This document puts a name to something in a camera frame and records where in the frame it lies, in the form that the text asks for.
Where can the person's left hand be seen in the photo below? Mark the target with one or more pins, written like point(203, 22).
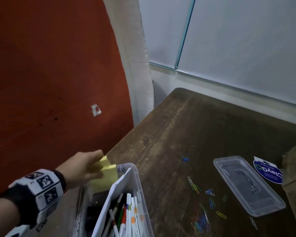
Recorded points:
point(81, 170)

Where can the pile of white papers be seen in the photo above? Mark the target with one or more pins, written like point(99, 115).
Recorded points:
point(108, 207)

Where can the red cap marker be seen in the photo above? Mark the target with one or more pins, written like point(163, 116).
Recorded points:
point(123, 219)

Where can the clear plastic storage bin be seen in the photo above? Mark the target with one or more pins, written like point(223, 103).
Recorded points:
point(143, 192)

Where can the white highlighter yellow band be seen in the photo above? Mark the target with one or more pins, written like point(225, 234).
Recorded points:
point(141, 217)

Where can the coloured paper clips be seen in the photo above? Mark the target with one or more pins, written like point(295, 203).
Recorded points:
point(199, 224)

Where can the clear plastic container lid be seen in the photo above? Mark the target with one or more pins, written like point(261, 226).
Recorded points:
point(249, 187)

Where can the black wristband with marker tiles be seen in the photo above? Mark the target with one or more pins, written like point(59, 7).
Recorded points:
point(39, 192)

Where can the red panel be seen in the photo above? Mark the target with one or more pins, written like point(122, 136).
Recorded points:
point(51, 83)

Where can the round blue sticker card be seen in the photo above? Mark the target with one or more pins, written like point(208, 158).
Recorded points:
point(268, 171)

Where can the frosted glass partition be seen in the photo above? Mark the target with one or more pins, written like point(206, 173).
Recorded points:
point(236, 39)

